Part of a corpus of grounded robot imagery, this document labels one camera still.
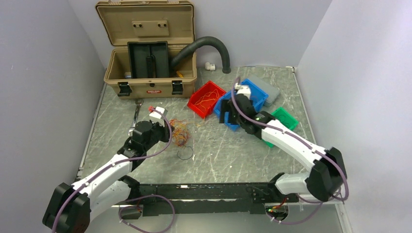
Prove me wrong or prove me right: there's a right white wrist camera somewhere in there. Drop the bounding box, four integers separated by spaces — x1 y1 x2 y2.
234 83 251 99

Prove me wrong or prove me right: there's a silver wrench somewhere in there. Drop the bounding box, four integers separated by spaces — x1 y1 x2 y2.
128 99 144 136

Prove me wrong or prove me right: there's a white pipe fitting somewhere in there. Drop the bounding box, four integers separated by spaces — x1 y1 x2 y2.
205 62 216 71

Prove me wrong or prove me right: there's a black corrugated hose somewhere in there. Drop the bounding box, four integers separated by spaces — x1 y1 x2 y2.
171 36 232 75

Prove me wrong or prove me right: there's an orange wire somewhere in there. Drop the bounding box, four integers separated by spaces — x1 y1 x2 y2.
170 119 192 148

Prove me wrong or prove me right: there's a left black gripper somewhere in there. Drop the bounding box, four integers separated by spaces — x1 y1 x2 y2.
144 118 174 151

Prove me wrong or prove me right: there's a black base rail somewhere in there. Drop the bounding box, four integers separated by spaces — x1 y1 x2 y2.
120 182 298 216

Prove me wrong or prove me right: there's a tan plastic toolbox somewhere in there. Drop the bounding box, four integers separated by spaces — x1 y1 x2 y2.
95 0 197 99

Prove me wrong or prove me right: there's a yellow tool in toolbox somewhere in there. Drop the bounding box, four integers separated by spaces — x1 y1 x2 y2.
176 71 184 78

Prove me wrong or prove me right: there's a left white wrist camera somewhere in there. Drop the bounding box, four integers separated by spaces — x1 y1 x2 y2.
149 106 168 126

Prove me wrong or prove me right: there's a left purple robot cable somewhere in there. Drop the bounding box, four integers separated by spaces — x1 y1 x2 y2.
51 108 176 233

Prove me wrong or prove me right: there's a black toolbox tray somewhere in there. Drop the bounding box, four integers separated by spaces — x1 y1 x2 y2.
127 41 170 79

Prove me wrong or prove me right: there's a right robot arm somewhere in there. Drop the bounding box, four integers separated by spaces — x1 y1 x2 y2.
219 94 347 202

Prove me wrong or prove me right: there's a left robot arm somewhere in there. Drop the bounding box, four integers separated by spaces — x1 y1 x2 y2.
42 120 174 233

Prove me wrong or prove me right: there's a green plastic bin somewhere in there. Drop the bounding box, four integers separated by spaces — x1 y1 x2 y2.
271 107 299 131

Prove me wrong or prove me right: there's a red plastic bin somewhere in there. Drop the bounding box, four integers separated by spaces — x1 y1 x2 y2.
187 81 226 118

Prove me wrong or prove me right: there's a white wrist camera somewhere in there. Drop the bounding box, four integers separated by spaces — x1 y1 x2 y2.
149 106 168 126
234 83 251 99

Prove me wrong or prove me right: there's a grey plastic case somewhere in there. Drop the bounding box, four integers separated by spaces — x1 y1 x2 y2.
248 76 280 107

